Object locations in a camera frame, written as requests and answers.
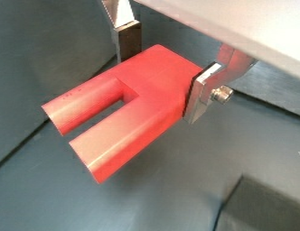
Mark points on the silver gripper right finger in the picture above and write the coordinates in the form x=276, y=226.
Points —
x=210, y=85

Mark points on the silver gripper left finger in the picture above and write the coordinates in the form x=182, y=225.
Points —
x=127, y=28

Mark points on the red square-circle object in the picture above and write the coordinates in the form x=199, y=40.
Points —
x=151, y=83

